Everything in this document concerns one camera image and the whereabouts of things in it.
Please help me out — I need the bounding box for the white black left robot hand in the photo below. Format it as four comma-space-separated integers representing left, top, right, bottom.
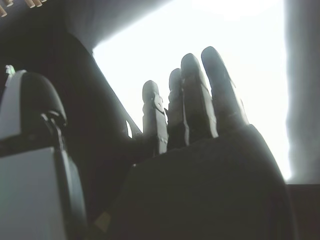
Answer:
0, 46, 298, 240

